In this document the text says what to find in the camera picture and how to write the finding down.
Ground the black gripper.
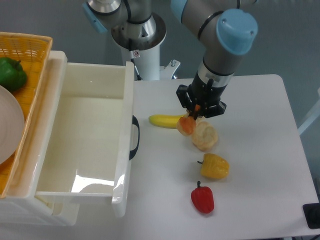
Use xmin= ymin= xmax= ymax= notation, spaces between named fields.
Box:
xmin=176 ymin=73 xmax=227 ymax=119

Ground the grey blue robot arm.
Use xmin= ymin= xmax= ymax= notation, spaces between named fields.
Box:
xmin=82 ymin=0 xmax=258 ymax=118

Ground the round bread roll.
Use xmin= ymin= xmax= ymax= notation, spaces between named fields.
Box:
xmin=191 ymin=121 xmax=218 ymax=151

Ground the white open upper drawer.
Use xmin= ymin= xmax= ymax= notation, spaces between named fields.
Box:
xmin=35 ymin=62 xmax=137 ymax=218

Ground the white drawer cabinet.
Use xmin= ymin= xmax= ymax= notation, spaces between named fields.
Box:
xmin=0 ymin=50 xmax=81 ymax=227

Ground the yellow banana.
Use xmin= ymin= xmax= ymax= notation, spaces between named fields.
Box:
xmin=148 ymin=114 xmax=186 ymax=129

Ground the yellow bell pepper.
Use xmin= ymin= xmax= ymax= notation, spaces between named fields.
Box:
xmin=197 ymin=153 xmax=230 ymax=179

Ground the red bell pepper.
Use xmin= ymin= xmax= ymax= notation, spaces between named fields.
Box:
xmin=190 ymin=180 xmax=215 ymax=214

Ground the black device at edge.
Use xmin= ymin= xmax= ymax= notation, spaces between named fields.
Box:
xmin=302 ymin=203 xmax=320 ymax=229

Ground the orange woven basket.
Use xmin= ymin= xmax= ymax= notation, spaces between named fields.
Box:
xmin=0 ymin=32 xmax=53 ymax=199

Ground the green bell pepper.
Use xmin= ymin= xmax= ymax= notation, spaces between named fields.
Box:
xmin=0 ymin=57 xmax=28 ymax=92

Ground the beige plate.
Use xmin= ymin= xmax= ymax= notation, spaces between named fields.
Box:
xmin=0 ymin=86 xmax=25 ymax=164

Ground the white table clamp bracket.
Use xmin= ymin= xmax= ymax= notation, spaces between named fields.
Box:
xmin=159 ymin=59 xmax=181 ymax=80

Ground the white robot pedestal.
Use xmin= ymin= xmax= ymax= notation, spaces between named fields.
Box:
xmin=111 ymin=13 xmax=167 ymax=81

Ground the black drawer handle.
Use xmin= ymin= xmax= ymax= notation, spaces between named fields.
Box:
xmin=129 ymin=115 xmax=141 ymax=161

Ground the white frame at right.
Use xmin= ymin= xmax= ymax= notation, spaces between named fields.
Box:
xmin=297 ymin=88 xmax=320 ymax=136

